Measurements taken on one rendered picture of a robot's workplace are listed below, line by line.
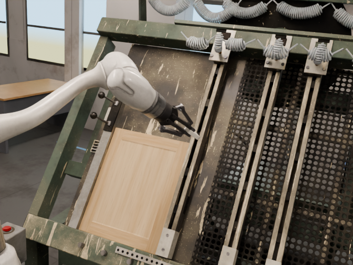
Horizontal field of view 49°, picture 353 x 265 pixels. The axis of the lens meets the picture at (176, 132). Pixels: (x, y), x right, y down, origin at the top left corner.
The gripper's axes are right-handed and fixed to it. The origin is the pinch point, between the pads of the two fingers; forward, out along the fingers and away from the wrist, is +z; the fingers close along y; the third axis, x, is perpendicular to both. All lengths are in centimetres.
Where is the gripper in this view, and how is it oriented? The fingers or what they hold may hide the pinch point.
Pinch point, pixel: (191, 132)
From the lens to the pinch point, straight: 149.6
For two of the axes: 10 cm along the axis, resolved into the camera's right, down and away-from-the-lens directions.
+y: 6.6, -7.3, -1.5
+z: 6.2, 4.3, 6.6
